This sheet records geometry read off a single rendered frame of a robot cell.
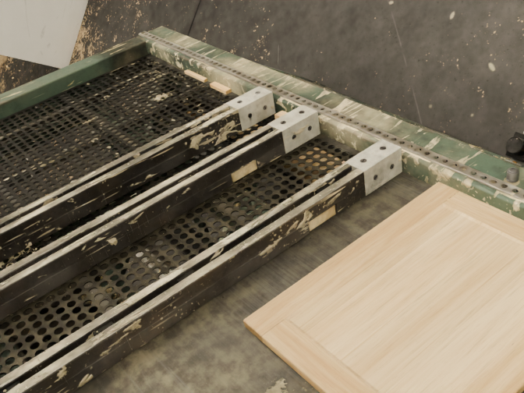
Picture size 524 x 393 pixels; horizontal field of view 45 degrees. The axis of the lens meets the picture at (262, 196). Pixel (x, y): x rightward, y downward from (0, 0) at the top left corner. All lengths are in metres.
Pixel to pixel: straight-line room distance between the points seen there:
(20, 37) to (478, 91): 3.36
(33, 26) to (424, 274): 4.02
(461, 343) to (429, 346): 0.05
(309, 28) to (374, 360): 2.20
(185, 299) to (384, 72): 1.74
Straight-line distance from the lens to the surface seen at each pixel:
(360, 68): 2.84
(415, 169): 1.52
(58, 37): 4.99
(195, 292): 1.25
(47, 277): 1.43
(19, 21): 4.87
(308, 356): 1.13
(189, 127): 1.74
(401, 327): 1.17
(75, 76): 2.35
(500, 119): 2.45
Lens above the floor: 2.16
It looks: 44 degrees down
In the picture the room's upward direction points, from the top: 84 degrees counter-clockwise
